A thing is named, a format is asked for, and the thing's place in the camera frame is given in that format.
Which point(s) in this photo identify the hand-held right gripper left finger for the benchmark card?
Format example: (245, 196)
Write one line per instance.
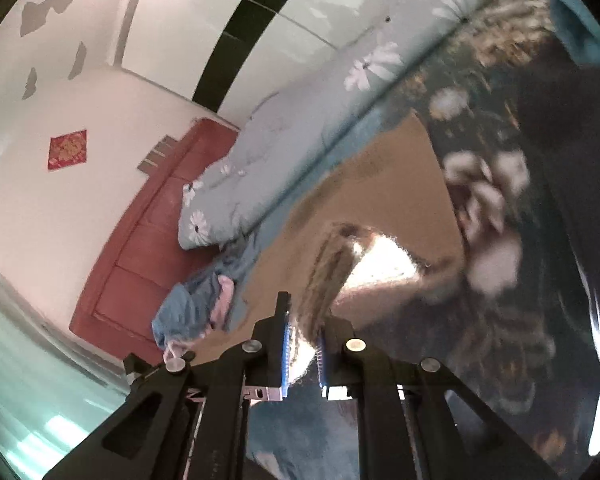
(286, 355)

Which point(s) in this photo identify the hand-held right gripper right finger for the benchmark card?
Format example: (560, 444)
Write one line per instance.
(321, 360)

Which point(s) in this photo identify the brown fuzzy garment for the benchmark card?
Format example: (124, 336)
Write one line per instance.
(390, 185)

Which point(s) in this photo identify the blue knit sweater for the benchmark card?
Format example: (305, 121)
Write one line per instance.
(185, 310)

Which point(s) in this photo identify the daisy print pillow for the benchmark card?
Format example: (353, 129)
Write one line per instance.
(240, 195)

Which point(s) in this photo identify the red-brown bed headboard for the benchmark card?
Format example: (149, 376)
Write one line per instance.
(145, 250)

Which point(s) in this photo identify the grey floral pillow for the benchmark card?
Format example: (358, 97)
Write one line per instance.
(360, 50)

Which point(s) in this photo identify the teal cloth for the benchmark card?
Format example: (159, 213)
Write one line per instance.
(585, 30)

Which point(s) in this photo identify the grey wall rack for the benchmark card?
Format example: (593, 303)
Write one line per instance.
(155, 157)

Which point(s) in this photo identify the red square wall decoration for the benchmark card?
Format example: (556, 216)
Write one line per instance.
(67, 151)

